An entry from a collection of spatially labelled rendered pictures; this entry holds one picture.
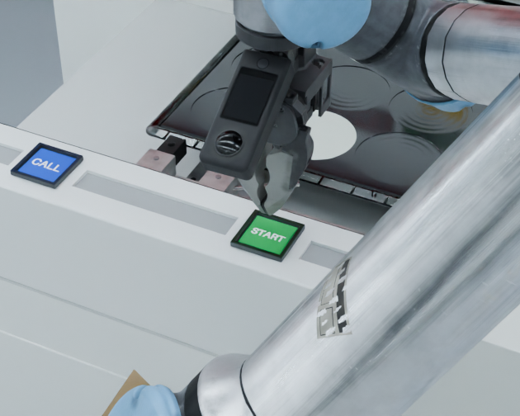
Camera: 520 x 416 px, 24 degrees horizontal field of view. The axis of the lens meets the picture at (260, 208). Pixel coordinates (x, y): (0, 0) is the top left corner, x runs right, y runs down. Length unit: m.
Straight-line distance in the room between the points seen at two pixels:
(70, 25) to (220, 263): 0.90
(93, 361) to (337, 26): 0.63
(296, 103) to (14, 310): 0.49
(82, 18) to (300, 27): 1.12
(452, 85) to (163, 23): 0.94
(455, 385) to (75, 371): 0.48
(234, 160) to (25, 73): 2.24
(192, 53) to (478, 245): 1.15
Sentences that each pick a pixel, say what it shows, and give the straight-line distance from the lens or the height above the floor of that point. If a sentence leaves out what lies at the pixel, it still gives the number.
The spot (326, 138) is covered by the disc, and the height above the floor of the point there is 0.90.
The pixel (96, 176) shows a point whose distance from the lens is 1.29.
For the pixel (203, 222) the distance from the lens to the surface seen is 1.22.
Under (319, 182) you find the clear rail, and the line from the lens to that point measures 1.36.
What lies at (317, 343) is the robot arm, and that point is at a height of 1.27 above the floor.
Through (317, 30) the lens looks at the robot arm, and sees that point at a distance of 0.89.
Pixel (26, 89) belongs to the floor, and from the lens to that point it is 3.17.
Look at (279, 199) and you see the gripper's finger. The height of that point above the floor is 1.02.
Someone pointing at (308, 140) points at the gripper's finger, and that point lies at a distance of 1.09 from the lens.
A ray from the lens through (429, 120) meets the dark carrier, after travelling 1.47.
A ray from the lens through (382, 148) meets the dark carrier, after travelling 1.42.
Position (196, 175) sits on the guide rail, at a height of 0.85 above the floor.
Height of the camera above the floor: 1.74
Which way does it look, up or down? 40 degrees down
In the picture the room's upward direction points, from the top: straight up
